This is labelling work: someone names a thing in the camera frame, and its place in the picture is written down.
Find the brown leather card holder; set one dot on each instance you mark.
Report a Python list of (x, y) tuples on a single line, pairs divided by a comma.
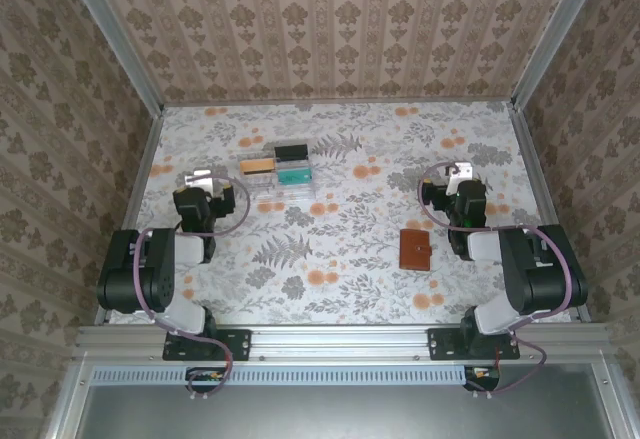
[(412, 251)]

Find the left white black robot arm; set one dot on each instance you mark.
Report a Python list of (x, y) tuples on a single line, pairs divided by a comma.
[(155, 269)]

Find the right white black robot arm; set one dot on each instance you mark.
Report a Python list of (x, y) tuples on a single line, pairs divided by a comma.
[(545, 279)]

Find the clear acrylic card organizer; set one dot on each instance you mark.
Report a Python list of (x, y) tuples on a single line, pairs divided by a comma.
[(265, 191)]

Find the tan orange card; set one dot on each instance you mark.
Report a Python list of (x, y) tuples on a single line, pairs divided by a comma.
[(255, 165)]

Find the teal card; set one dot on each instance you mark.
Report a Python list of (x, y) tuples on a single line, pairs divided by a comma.
[(295, 176)]

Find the plain black card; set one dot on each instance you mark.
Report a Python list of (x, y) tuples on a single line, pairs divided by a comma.
[(291, 151)]

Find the floral table cover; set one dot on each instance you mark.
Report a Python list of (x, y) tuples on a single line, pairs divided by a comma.
[(350, 279)]

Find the black connector socket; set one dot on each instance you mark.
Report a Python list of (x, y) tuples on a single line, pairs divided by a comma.
[(200, 378), (480, 374)]

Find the grey metal panel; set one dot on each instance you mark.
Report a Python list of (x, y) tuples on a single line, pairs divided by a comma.
[(325, 414)]

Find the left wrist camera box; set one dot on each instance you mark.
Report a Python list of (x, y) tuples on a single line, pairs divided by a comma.
[(200, 177)]

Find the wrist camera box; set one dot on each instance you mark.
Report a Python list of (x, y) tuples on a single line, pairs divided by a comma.
[(462, 171), (200, 177)]

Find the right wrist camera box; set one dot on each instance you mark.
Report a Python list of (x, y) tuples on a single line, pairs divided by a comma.
[(462, 171)]

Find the aluminium side rail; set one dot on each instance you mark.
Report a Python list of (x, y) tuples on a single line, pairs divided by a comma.
[(537, 169), (142, 169)]

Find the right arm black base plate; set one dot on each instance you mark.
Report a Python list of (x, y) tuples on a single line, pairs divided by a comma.
[(440, 344)]

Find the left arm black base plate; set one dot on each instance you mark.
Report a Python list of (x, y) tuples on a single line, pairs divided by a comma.
[(240, 344)]

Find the aluminium mounting rail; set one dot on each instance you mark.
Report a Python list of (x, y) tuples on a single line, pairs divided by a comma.
[(340, 344)]

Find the aluminium frame post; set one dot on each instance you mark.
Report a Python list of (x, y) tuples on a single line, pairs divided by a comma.
[(116, 34), (556, 34)]

